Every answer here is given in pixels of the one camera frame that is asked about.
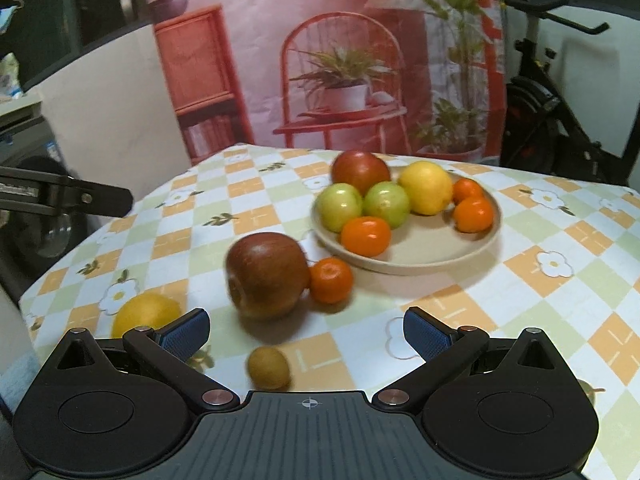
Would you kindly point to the yellow lemon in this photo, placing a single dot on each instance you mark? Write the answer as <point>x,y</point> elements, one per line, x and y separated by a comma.
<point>142,315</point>
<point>425,187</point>

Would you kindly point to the black exercise bike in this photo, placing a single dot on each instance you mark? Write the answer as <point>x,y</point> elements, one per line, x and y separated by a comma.
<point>535,110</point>

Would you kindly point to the brown kiwi fruit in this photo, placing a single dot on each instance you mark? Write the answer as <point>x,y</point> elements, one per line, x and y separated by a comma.
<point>269,367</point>

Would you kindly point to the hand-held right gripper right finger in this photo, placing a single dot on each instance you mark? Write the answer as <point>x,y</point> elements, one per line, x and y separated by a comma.
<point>425,332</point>

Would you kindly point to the dark red apple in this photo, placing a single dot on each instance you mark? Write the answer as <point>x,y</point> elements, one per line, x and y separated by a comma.
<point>267,275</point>

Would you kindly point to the orange tangerine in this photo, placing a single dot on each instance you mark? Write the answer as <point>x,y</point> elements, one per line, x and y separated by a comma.
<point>474,214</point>
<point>330,280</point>
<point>366,235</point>
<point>467,189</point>

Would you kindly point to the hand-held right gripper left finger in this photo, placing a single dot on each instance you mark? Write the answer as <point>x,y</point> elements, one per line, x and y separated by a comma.
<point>185,332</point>

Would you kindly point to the green apple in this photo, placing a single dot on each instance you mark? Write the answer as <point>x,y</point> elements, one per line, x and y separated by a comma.
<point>339,207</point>
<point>386,204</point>

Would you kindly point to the beige round plate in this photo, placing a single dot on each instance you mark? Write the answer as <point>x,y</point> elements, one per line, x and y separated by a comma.
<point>425,250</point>

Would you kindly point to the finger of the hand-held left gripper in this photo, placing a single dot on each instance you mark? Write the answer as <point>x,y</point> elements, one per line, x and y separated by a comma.
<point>100,197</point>

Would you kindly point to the checkered floral tablecloth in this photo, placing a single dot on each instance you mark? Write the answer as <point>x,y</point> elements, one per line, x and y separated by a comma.
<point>525,310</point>

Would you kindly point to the dark window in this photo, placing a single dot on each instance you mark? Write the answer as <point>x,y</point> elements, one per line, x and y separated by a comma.
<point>75,10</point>

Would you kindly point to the printed plastic bag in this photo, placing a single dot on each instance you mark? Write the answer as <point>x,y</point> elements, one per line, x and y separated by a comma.
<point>7,77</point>

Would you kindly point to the printed backdrop cloth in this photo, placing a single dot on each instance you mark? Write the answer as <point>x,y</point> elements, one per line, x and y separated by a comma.
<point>280,10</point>

